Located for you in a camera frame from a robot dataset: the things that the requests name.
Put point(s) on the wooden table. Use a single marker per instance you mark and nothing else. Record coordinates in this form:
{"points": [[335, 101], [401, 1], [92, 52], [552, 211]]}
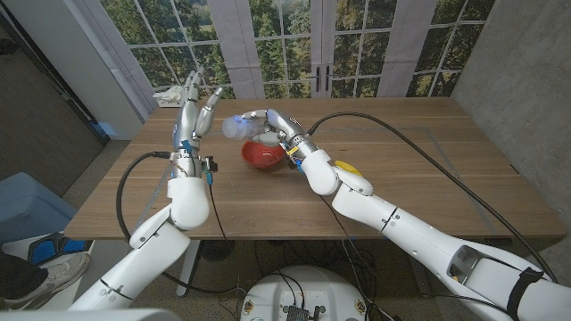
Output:
{"points": [[401, 178]]}

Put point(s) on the yellow toy banana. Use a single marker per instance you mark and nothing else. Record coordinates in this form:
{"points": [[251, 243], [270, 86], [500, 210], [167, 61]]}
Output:
{"points": [[350, 167]]}

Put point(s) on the printed window backdrop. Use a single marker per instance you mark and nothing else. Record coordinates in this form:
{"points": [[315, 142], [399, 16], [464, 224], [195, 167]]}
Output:
{"points": [[276, 53]]}

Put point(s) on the white box with tissue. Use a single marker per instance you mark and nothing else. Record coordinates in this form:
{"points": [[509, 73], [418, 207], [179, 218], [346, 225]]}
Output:
{"points": [[167, 96]]}

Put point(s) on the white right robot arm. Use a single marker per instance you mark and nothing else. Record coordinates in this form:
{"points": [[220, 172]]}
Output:
{"points": [[424, 241]]}

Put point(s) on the black round fan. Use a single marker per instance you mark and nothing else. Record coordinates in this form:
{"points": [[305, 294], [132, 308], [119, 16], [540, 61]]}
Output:
{"points": [[217, 249]]}

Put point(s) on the white robot chest edge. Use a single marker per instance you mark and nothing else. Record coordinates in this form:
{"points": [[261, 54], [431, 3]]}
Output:
{"points": [[89, 315]]}

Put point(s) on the grey sneaker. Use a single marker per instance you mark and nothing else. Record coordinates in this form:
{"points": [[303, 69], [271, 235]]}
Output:
{"points": [[53, 278]]}

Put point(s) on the blue-grey plastic bin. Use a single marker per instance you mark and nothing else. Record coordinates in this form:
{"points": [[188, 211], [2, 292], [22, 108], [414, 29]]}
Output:
{"points": [[31, 205]]}

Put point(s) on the large clear plastic syringe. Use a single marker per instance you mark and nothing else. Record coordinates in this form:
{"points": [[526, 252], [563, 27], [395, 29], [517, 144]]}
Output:
{"points": [[236, 127]]}

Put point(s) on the grey table leg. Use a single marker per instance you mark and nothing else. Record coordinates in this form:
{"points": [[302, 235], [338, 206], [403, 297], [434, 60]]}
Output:
{"points": [[419, 281]]}

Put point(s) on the black trouser leg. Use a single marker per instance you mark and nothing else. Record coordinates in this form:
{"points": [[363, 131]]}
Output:
{"points": [[18, 274]]}

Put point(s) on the white table leg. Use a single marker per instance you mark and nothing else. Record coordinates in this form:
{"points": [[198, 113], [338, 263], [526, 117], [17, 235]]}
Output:
{"points": [[189, 272]]}

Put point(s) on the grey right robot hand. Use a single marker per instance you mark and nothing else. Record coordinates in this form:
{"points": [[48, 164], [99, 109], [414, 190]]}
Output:
{"points": [[285, 127]]}

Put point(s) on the white robot torso base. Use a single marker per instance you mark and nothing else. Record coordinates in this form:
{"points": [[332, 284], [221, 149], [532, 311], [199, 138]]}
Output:
{"points": [[308, 290]]}

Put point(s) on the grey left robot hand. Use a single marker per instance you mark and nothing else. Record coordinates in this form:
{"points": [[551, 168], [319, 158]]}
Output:
{"points": [[187, 125]]}

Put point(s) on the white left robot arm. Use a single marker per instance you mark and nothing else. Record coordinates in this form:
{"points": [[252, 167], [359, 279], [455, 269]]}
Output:
{"points": [[151, 249]]}

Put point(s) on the dark brown door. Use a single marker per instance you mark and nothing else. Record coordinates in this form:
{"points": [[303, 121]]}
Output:
{"points": [[40, 134]]}

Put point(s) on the red bowl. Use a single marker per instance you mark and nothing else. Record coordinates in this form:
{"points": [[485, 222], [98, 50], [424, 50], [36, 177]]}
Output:
{"points": [[263, 158]]}

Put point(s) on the black and blue pad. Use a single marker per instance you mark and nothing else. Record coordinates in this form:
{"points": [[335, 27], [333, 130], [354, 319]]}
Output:
{"points": [[49, 247]]}

